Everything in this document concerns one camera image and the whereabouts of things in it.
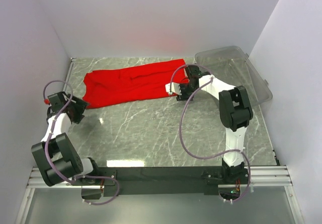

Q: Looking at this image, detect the red t shirt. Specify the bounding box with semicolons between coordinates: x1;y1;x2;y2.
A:
83;59;185;109

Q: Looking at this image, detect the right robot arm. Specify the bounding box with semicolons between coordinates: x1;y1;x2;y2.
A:
166;64;253;183

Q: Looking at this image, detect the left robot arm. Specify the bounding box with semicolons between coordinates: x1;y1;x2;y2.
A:
31;92;101;186

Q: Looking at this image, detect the clear plastic bin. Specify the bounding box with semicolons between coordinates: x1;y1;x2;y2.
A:
195;46;273;106

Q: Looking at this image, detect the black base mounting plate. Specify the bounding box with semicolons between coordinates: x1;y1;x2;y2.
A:
70;166;252;197

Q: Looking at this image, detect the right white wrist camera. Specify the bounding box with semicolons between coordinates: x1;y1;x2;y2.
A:
165;82;182;95

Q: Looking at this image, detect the aluminium rail frame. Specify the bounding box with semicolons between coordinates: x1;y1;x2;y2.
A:
15;57;305;224

